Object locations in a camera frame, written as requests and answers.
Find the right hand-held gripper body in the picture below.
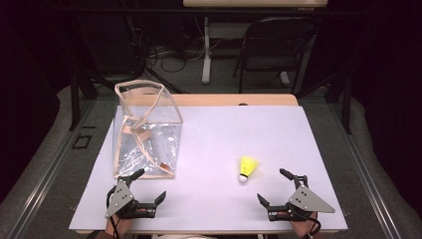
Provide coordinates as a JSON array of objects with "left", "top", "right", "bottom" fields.
[{"left": 268, "top": 175, "right": 336, "bottom": 223}]

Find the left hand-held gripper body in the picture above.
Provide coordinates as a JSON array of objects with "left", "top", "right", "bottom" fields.
[{"left": 105, "top": 177, "right": 157, "bottom": 220}]

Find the clear plastic bag beige trim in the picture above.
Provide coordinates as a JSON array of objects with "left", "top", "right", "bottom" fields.
[{"left": 112, "top": 79, "right": 184, "bottom": 179}]

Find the yellow shuttlecock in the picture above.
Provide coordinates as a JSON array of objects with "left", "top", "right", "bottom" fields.
[{"left": 238, "top": 155, "right": 260, "bottom": 184}]

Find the person's right hand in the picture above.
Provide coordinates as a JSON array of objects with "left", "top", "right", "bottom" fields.
[{"left": 290, "top": 212, "right": 318, "bottom": 239}]

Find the person's left hand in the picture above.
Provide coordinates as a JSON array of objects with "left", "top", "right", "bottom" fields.
[{"left": 105, "top": 214, "right": 133, "bottom": 239}]

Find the person's white clothing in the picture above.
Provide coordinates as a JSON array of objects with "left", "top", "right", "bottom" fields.
[{"left": 152, "top": 233, "right": 221, "bottom": 239}]

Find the white table cover sheet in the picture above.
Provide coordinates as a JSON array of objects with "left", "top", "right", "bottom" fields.
[{"left": 69, "top": 105, "right": 348, "bottom": 233}]

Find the black metal stand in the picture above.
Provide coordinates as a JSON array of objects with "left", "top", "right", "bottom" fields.
[
  {"left": 68, "top": 19, "right": 110, "bottom": 131},
  {"left": 295, "top": 71, "right": 353, "bottom": 135}
]

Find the black folding chair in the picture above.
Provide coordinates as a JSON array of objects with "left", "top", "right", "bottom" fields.
[{"left": 233, "top": 16, "right": 317, "bottom": 95}]

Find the white desk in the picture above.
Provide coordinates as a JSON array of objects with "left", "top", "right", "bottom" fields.
[{"left": 182, "top": 0, "right": 328, "bottom": 86}]

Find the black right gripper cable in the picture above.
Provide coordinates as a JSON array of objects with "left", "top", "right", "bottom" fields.
[{"left": 292, "top": 209, "right": 322, "bottom": 239}]

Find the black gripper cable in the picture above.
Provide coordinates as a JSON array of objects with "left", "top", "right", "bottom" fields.
[
  {"left": 292, "top": 209, "right": 322, "bottom": 239},
  {"left": 105, "top": 185, "right": 121, "bottom": 239}
]

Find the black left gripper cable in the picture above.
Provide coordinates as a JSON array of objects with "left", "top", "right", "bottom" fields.
[{"left": 105, "top": 185, "right": 121, "bottom": 239}]

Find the black floor socket frame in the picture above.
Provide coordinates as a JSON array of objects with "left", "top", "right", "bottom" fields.
[{"left": 72, "top": 132, "right": 94, "bottom": 150}]

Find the tangle of floor cables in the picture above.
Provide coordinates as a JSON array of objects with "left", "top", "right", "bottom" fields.
[{"left": 145, "top": 16, "right": 207, "bottom": 74}]

